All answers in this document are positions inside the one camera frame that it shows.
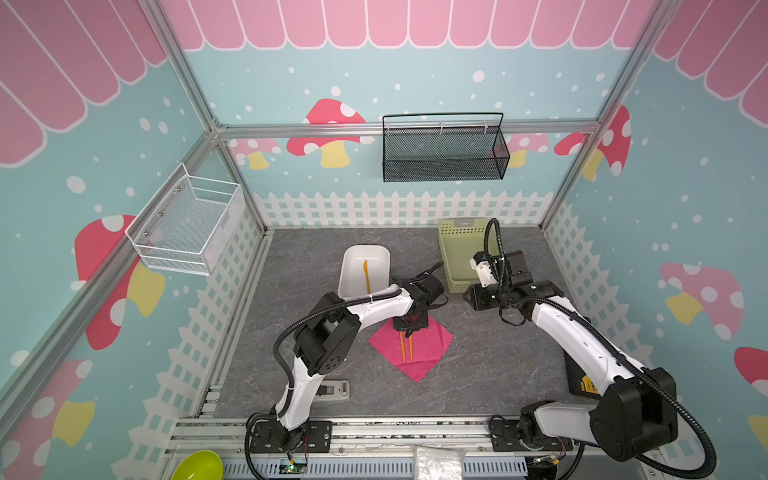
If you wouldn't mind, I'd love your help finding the black flat box yellow label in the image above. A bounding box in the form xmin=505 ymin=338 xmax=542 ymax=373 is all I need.
xmin=564 ymin=353 xmax=600 ymax=399

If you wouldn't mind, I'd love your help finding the pink paper napkin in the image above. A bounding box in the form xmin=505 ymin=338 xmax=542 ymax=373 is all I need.
xmin=369 ymin=317 xmax=454 ymax=382

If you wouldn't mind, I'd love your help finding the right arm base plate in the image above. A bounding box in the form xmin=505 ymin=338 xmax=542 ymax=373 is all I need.
xmin=487 ymin=415 xmax=573 ymax=453

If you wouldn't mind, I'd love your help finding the white wire wall basket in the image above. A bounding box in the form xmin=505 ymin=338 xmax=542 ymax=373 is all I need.
xmin=125 ymin=164 xmax=246 ymax=276

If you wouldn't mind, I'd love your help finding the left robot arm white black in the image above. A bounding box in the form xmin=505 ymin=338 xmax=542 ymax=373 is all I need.
xmin=245 ymin=262 xmax=453 ymax=453

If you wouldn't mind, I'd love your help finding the white plastic tub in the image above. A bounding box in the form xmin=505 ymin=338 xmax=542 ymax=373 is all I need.
xmin=337 ymin=245 xmax=390 ymax=298

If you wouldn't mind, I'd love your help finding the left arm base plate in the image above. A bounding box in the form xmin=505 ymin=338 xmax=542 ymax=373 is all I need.
xmin=246 ymin=419 xmax=333 ymax=454

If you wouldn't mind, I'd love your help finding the black mesh wall basket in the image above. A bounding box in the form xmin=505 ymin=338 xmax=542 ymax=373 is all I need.
xmin=381 ymin=112 xmax=511 ymax=183

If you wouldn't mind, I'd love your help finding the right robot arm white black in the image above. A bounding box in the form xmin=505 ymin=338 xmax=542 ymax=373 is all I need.
xmin=464 ymin=218 xmax=717 ymax=479

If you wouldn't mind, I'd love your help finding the green perforated plastic basket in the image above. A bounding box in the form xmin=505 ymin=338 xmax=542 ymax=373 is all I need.
xmin=438 ymin=217 xmax=489 ymax=294

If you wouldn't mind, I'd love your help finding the clear plastic bag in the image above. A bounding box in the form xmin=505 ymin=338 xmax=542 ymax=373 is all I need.
xmin=413 ymin=446 xmax=464 ymax=480

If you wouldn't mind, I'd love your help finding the lime green bowl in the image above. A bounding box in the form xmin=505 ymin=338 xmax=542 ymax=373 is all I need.
xmin=171 ymin=450 xmax=224 ymax=480

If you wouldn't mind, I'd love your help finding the grey switch box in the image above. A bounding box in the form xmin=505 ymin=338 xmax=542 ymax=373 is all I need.
xmin=316 ymin=379 xmax=350 ymax=402

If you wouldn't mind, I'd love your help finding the orange plastic knife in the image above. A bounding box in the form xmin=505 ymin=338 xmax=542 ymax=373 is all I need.
xmin=363 ymin=260 xmax=372 ymax=295

